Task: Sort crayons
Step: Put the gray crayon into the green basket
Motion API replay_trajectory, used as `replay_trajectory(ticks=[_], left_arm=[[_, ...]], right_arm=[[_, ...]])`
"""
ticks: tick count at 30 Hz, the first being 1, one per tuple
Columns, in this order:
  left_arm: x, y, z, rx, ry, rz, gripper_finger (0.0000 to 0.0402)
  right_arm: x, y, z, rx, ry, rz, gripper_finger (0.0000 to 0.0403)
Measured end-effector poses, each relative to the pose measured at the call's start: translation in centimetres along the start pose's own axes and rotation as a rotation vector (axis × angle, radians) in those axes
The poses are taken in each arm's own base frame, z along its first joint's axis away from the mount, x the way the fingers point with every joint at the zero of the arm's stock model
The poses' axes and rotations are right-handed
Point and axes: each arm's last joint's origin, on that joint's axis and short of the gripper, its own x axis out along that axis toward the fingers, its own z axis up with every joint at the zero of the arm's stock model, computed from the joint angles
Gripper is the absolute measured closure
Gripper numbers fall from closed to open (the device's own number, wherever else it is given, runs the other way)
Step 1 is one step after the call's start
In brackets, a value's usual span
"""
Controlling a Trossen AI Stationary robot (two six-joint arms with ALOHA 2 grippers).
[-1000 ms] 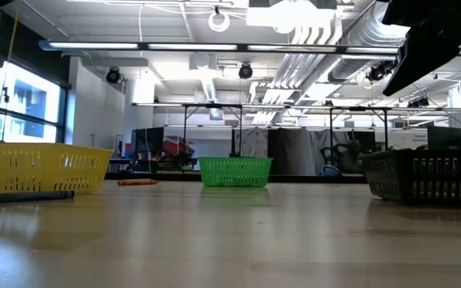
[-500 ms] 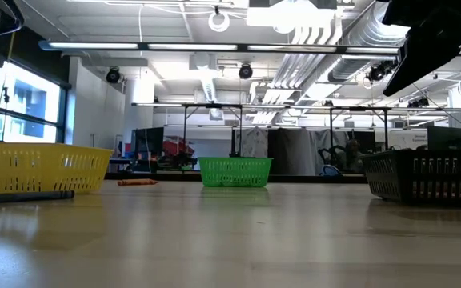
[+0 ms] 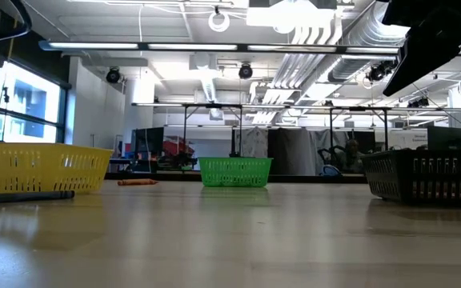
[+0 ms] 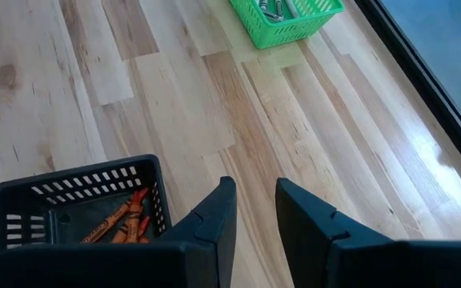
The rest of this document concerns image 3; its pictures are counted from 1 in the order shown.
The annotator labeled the black metal frame stand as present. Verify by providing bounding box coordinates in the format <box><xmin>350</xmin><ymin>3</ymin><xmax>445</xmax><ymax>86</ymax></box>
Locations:
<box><xmin>132</xmin><ymin>102</ymin><xmax>290</xmax><ymax>158</ymax></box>
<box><xmin>328</xmin><ymin>105</ymin><xmax>391</xmax><ymax>153</ymax></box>

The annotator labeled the black table frame rail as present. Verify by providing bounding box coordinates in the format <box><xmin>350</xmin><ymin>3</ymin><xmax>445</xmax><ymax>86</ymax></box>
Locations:
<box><xmin>104</xmin><ymin>170</ymin><xmax>370</xmax><ymax>184</ymax></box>

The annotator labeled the white cabinet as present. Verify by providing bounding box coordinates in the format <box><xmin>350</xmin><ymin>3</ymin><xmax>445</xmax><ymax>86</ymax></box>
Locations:
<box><xmin>374</xmin><ymin>128</ymin><xmax>428</xmax><ymax>151</ymax></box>

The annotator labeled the light grey curtain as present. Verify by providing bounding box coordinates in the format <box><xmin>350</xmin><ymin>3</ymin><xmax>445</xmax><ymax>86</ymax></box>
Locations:
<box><xmin>232</xmin><ymin>126</ymin><xmax>270</xmax><ymax>158</ymax></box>

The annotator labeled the black plastic basket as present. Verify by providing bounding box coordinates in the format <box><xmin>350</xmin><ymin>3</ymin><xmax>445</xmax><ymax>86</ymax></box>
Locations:
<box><xmin>360</xmin><ymin>147</ymin><xmax>461</xmax><ymax>207</ymax></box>

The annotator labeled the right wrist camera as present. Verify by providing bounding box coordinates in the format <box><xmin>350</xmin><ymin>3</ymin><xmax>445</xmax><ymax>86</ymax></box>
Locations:
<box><xmin>381</xmin><ymin>0</ymin><xmax>414</xmax><ymax>26</ymax></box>

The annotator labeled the blue and white object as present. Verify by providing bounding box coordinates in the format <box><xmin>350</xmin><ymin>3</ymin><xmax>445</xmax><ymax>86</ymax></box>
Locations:
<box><xmin>319</xmin><ymin>164</ymin><xmax>343</xmax><ymax>178</ymax></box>

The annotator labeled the red object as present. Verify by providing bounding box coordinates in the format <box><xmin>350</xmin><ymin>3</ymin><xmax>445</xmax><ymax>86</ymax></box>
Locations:
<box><xmin>162</xmin><ymin>135</ymin><xmax>196</xmax><ymax>157</ymax></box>

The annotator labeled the black monitor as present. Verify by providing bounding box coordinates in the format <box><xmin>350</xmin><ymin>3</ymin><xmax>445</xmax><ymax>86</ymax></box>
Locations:
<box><xmin>427</xmin><ymin>125</ymin><xmax>461</xmax><ymax>151</ymax></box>
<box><xmin>133</xmin><ymin>126</ymin><xmax>166</xmax><ymax>162</ymax></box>

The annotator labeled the green plastic basket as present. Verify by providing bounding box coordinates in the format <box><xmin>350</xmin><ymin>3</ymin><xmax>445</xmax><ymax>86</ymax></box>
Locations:
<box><xmin>198</xmin><ymin>156</ymin><xmax>275</xmax><ymax>188</ymax></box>

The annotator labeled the large window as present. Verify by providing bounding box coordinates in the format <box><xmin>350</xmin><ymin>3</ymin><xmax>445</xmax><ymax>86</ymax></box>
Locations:
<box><xmin>0</xmin><ymin>59</ymin><xmax>70</xmax><ymax>144</ymax></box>

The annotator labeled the dark grey curtain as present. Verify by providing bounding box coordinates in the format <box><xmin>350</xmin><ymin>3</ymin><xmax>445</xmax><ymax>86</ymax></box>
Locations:
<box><xmin>267</xmin><ymin>126</ymin><xmax>315</xmax><ymax>176</ymax></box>

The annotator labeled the overhead bar with light strips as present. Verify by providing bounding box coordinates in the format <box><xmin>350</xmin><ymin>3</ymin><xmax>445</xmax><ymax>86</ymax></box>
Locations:
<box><xmin>38</xmin><ymin>39</ymin><xmax>461</xmax><ymax>56</ymax></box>

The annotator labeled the black track spotlight cluster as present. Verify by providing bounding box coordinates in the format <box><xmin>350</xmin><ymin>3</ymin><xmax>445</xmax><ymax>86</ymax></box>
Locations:
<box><xmin>407</xmin><ymin>95</ymin><xmax>431</xmax><ymax>109</ymax></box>
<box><xmin>365</xmin><ymin>58</ymin><xmax>398</xmax><ymax>84</ymax></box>

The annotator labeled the yellow plastic basket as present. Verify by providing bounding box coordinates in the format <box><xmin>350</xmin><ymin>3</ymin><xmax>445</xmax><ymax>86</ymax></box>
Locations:
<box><xmin>0</xmin><ymin>142</ymin><xmax>114</xmax><ymax>196</ymax></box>

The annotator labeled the white coiled cable ring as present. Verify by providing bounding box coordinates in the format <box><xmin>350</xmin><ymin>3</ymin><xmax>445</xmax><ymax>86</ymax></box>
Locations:
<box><xmin>207</xmin><ymin>5</ymin><xmax>231</xmax><ymax>34</ymax></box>

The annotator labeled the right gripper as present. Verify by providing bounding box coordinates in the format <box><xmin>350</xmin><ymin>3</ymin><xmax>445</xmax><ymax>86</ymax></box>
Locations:
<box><xmin>383</xmin><ymin>0</ymin><xmax>461</xmax><ymax>98</ymax></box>

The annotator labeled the blue crayon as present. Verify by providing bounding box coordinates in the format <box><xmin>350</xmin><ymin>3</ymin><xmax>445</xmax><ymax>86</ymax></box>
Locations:
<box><xmin>0</xmin><ymin>190</ymin><xmax>75</xmax><ymax>205</ymax></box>

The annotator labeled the person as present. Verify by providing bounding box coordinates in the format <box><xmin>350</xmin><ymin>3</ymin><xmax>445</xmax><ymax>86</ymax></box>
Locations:
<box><xmin>340</xmin><ymin>138</ymin><xmax>367</xmax><ymax>173</ymax></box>

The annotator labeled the orange crayon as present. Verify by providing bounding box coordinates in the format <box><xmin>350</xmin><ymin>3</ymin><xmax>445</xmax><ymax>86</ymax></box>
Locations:
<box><xmin>117</xmin><ymin>178</ymin><xmax>160</xmax><ymax>186</ymax></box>

